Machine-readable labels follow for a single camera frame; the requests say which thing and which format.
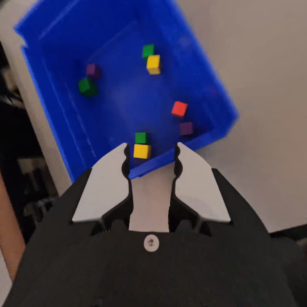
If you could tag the blue plastic bin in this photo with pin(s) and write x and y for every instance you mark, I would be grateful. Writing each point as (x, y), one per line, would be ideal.
(120, 100)

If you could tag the red wooden cube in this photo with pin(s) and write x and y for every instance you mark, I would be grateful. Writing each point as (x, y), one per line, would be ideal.
(179, 109)

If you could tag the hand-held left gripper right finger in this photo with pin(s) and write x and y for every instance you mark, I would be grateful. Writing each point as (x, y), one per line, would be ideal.
(201, 191)

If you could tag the wood edged grey table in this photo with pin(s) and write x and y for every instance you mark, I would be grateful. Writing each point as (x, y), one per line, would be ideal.
(10, 227)

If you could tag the green wooden cube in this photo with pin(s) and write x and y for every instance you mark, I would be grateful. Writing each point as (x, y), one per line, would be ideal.
(141, 138)
(148, 50)
(87, 86)

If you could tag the yellow wooden cube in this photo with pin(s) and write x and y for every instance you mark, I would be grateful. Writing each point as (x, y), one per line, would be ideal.
(153, 64)
(142, 151)

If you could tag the black office chair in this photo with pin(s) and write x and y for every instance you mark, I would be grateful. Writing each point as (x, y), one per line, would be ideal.
(297, 263)

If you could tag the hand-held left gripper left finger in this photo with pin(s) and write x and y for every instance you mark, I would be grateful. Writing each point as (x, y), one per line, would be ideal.
(103, 191)

